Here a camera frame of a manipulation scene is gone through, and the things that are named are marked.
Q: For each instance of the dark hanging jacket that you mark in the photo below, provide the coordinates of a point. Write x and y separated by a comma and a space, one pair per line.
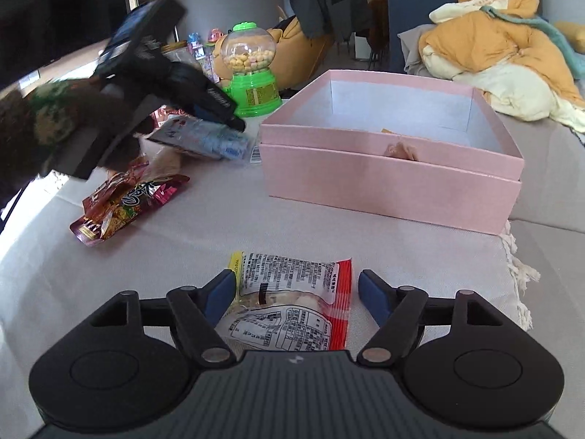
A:
327, 0

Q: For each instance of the red foil snack packet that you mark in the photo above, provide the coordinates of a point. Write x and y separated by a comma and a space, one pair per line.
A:
123, 201

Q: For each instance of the green gumball machine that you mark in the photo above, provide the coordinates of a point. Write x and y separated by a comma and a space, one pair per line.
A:
253, 84

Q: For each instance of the white red-edged snack packet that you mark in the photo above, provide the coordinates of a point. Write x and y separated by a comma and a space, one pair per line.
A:
292, 283

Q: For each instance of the colourful toy packets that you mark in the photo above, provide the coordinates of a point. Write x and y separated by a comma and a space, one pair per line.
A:
203, 52

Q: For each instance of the pale snack in box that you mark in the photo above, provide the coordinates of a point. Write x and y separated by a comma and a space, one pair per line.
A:
402, 151

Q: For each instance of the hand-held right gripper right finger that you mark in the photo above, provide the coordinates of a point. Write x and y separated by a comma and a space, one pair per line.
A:
372, 296

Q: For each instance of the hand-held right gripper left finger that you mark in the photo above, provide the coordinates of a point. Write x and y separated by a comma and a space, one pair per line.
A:
220, 296

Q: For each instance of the pale clear snack packet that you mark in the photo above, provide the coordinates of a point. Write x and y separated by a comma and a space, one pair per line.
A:
165, 164

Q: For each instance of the beige fringed cloth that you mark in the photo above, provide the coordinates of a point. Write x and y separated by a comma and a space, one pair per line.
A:
192, 247

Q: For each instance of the person's left forearm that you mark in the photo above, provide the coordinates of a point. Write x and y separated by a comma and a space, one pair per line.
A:
41, 119

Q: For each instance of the orange and cream duvet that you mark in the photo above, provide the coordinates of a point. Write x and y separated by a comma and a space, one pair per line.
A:
484, 41

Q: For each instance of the pink cardboard box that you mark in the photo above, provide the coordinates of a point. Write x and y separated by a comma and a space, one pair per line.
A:
393, 183

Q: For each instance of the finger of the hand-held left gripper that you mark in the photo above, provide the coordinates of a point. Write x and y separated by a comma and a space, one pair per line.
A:
215, 115
210, 93

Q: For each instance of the dark blue cabinet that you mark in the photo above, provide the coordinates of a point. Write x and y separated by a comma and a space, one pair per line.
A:
411, 13

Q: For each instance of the clear blue snack packet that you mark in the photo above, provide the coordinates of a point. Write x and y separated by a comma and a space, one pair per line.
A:
201, 139

